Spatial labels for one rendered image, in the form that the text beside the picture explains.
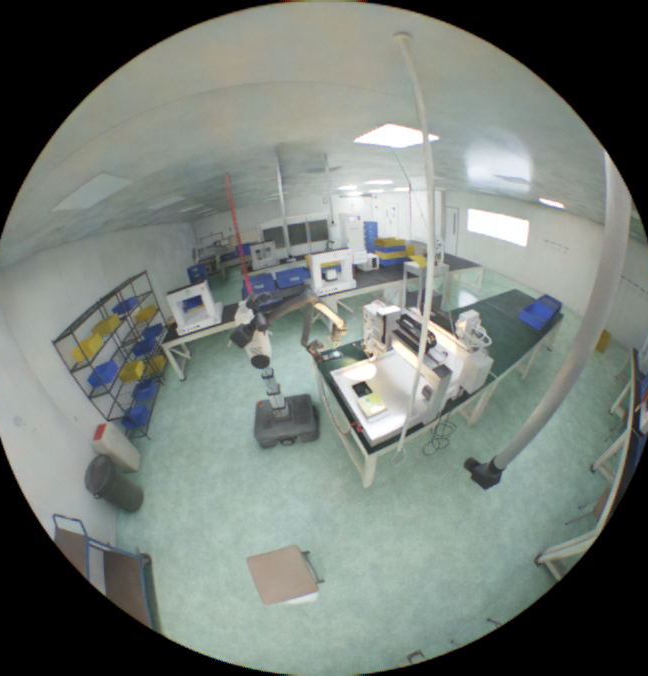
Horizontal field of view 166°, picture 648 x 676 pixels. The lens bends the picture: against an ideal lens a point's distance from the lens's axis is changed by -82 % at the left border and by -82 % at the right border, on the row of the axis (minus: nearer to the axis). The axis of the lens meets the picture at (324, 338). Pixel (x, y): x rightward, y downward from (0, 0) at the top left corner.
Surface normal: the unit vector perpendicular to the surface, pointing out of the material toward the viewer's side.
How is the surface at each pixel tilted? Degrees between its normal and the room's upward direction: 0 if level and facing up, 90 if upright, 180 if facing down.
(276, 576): 1
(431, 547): 0
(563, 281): 90
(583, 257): 90
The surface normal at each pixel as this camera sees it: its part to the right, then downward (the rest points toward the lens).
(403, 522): -0.11, -0.83
